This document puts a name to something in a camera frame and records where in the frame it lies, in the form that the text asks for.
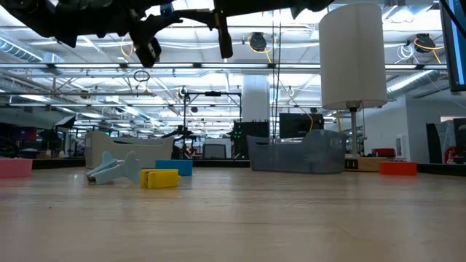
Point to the pink tape roll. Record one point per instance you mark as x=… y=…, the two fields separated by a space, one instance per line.
x=14 y=168

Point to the black table frame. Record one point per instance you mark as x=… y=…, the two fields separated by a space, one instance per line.
x=58 y=163

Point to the black cabinet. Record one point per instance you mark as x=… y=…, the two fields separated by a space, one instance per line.
x=251 y=138

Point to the off-white stepped bin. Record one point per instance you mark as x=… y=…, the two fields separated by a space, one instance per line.
x=153 y=153

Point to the orange tape roll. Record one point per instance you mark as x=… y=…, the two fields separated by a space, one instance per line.
x=398 y=168

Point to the black background rig frame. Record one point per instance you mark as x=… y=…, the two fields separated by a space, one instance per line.
x=213 y=93

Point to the yellow mini stapler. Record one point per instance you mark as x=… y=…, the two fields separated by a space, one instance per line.
x=162 y=179

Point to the white shade table lamp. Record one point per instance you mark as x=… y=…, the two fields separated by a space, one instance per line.
x=351 y=65

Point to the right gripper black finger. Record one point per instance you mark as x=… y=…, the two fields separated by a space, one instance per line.
x=200 y=18

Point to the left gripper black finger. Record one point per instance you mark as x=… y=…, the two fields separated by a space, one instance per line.
x=165 y=22

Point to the computer monitor with blue screen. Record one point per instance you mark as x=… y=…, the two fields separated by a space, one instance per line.
x=455 y=43

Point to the red box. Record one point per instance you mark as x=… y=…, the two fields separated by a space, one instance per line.
x=384 y=152

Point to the black background monitor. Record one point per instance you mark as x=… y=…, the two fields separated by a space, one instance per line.
x=300 y=125

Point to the light blue staple remover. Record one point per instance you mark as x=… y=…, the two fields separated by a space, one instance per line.
x=113 y=172

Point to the dark grey translucent bin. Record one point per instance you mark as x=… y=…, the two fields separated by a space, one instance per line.
x=302 y=156

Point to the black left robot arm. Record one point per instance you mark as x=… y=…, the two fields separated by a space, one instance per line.
x=36 y=14

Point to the light blue tape roll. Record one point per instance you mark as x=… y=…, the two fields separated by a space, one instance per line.
x=182 y=167

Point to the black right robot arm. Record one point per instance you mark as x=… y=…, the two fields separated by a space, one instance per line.
x=320 y=3

